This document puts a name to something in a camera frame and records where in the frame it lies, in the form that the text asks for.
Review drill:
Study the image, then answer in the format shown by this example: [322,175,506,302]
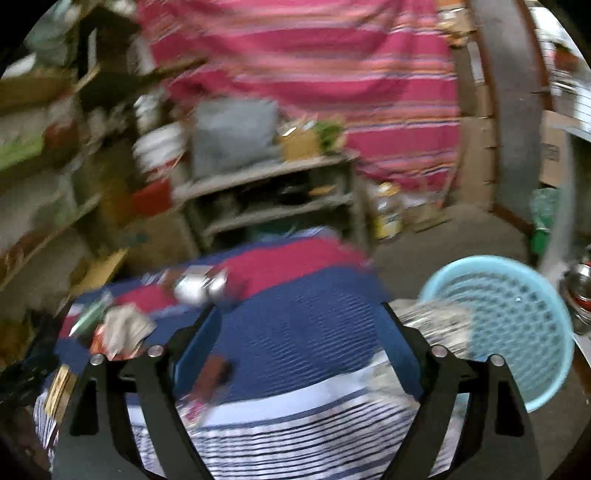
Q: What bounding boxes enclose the red striped hanging cloth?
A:
[136,0,462,195]

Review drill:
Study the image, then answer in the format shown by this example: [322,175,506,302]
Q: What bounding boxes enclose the steel pot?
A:
[561,258,591,335]

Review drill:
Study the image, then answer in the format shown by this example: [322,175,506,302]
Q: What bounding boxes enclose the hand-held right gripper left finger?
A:
[51,302,232,480]

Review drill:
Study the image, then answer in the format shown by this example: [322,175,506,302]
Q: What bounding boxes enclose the white plastic bucket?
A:
[133,122,185,171]

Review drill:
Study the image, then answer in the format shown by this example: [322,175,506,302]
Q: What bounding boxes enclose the white label spice jar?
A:
[173,268,232,308]

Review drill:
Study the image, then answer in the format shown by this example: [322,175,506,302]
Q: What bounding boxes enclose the grey cushion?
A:
[190,98,282,178]

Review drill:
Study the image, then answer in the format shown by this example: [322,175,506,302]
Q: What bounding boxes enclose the yellow and red carton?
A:
[44,364,79,425]

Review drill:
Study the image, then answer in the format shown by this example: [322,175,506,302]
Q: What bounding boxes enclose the snack packets pile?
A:
[90,305,158,361]

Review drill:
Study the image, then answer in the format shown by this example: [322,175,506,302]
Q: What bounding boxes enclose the light blue plastic basket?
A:
[418,256,575,414]

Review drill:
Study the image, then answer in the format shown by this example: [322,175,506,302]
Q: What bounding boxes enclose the printed plaid tablecloth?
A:
[32,231,467,480]

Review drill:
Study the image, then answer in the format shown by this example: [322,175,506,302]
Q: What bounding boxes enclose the plastic oil bottle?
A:
[372,181,404,241]

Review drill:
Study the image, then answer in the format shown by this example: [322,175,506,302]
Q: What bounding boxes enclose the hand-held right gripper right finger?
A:
[381,300,543,480]

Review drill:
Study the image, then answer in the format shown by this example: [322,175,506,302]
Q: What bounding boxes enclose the low wooden cabinet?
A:
[173,152,370,252]

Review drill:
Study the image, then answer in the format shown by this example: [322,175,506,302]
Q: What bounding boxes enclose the green leafy bundle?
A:
[316,119,347,155]

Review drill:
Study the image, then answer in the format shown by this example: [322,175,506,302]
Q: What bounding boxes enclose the green label spice jar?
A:
[69,293,116,337]

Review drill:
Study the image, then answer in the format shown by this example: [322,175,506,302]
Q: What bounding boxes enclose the red plastic basin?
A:
[131,180,174,217]

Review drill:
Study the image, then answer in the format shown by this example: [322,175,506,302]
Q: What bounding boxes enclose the yellow box with sticks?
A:
[277,117,321,162]

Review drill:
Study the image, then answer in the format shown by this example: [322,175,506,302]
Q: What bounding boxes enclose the wooden shelf unit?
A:
[0,0,204,296]

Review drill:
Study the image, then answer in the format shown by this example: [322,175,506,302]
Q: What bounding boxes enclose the printed cardboard box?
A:
[538,111,583,188]

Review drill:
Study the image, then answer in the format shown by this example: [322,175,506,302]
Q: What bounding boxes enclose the leaning cardboard sheets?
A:
[455,46,497,208]

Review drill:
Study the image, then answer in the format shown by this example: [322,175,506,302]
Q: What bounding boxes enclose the clear blister pack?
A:
[178,353,234,428]

